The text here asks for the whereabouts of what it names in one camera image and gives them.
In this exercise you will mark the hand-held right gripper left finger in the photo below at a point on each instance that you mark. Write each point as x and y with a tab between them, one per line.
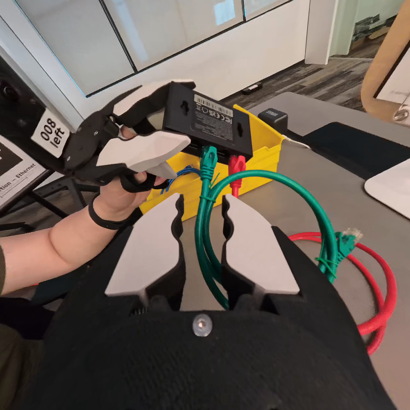
150	256

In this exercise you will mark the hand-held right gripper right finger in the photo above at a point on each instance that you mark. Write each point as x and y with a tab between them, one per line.
259	256

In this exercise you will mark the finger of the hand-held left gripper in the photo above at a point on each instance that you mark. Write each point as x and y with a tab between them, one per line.
144	96
144	150

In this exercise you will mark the black network switch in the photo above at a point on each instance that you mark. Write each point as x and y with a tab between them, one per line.
208	121

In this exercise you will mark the yellow plastic bin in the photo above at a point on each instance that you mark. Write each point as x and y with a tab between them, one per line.
256	160

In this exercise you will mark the person's left forearm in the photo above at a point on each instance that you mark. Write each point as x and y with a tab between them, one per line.
48	249

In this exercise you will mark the person's left hand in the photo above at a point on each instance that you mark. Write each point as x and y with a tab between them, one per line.
118	201

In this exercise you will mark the framed marker sign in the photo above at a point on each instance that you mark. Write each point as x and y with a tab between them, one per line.
12	160

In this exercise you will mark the large window with blind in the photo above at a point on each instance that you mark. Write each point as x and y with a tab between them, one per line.
80	38

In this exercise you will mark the black floor device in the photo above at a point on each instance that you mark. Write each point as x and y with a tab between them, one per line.
252	88

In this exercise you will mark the black power adapter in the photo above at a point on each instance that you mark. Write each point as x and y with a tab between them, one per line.
272	118

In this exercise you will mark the black flat panel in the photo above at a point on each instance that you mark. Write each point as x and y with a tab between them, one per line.
352	147

